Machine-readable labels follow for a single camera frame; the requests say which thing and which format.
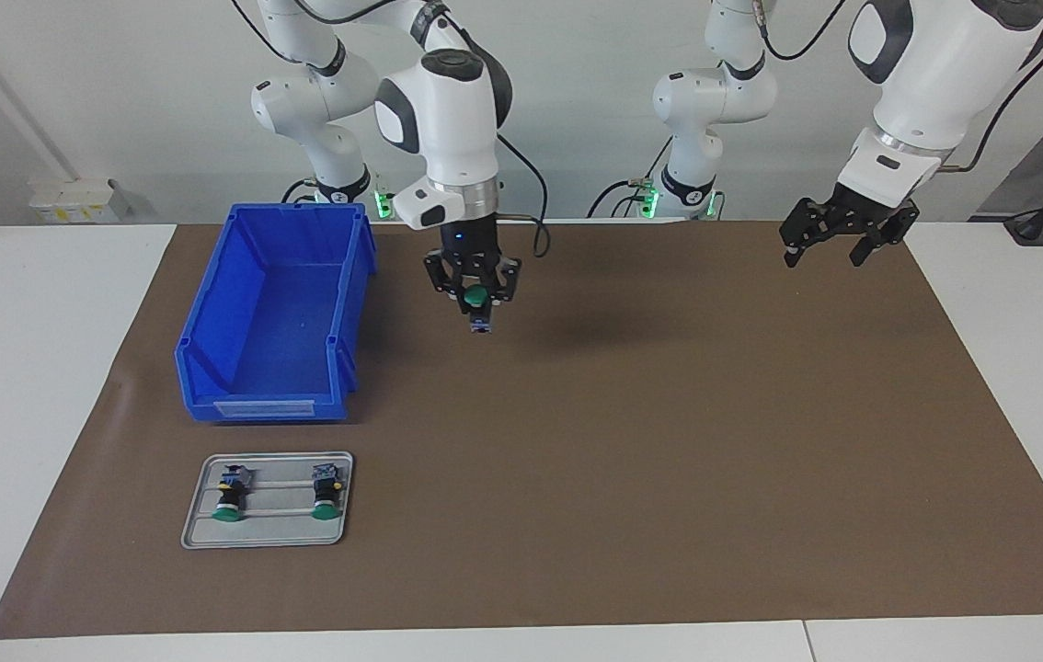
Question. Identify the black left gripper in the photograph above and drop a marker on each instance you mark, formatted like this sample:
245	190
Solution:
864	204

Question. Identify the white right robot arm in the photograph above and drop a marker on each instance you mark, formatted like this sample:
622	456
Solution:
439	110

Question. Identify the white box with labels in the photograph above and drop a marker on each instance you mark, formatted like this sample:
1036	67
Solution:
71	202

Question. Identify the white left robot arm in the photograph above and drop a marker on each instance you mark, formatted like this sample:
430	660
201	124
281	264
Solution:
908	83

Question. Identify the brown table mat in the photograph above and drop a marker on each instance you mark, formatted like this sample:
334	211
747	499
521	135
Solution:
577	506

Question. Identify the grey metal tray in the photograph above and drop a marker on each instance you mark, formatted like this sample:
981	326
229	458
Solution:
278	529

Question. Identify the blue plastic storage bin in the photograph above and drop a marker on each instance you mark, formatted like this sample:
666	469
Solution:
282	322

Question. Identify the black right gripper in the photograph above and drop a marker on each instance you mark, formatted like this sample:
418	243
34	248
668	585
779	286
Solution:
469	241

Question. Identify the green push button switch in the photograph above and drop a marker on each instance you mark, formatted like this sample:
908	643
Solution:
229	496
326	496
477	303

